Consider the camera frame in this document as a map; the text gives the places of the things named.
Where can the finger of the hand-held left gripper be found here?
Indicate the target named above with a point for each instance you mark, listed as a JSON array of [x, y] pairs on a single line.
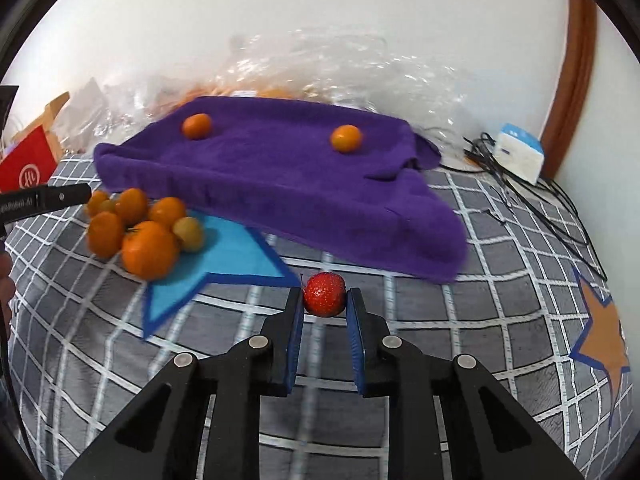
[[65, 195]]

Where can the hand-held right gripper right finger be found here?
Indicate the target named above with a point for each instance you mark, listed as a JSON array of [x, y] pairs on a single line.
[[356, 345]]

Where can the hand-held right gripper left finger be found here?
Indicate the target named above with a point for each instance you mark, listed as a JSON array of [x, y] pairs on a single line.
[[295, 350]]

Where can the small greenish kumquat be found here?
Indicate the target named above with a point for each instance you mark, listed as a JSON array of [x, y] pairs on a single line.
[[108, 206]]

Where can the red strawberry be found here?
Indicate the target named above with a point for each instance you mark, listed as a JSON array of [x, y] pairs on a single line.
[[324, 294]]

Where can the small tangerine with stem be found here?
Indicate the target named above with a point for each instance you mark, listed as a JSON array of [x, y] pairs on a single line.
[[150, 252]]

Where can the large orange kumquat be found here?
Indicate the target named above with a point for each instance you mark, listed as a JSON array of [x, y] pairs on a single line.
[[168, 210]]

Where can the large greenish kumquat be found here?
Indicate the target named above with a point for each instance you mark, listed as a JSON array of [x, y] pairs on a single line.
[[189, 233]]

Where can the person's left hand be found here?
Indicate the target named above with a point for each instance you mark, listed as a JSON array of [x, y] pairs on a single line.
[[5, 285]]

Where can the grey checked bedsheet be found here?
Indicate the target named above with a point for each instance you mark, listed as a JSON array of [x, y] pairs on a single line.
[[450, 360]]

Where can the crumpled clear plastic wrap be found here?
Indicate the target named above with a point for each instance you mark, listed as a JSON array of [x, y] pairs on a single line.
[[125, 105]]

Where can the purple towel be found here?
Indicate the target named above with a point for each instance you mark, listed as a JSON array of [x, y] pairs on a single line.
[[280, 185]]

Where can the black power plug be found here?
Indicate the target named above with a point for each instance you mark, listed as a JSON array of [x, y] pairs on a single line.
[[479, 149]]

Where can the white tissue pack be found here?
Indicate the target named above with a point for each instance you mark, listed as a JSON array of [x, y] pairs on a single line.
[[520, 152]]

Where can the large clear plastic bag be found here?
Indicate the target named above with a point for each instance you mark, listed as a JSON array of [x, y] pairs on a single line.
[[350, 70]]

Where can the brown wooden door frame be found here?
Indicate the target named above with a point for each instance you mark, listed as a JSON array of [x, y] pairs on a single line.
[[575, 75]]

